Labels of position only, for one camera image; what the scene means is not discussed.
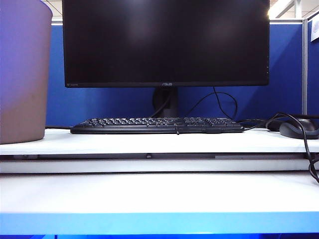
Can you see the black monitor stand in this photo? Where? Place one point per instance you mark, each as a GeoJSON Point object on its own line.
{"type": "Point", "coordinates": [165, 99]}

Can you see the black computer keyboard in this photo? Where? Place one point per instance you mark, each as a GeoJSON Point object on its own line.
{"type": "Point", "coordinates": [124, 124]}

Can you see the black computer monitor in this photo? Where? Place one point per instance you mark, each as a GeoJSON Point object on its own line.
{"type": "Point", "coordinates": [164, 42]}

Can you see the black computer mouse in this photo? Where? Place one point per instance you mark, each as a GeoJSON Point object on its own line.
{"type": "Point", "coordinates": [302, 130]}

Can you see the narrow blue partition panel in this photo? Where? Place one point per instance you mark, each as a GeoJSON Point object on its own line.
{"type": "Point", "coordinates": [313, 74]}

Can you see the ceiling light panel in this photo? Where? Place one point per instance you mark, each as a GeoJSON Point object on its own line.
{"type": "Point", "coordinates": [279, 7]}

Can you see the white paper notice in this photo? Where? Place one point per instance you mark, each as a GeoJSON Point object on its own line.
{"type": "Point", "coordinates": [315, 30]}

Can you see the grey partition post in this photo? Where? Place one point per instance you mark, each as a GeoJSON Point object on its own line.
{"type": "Point", "coordinates": [304, 69]}

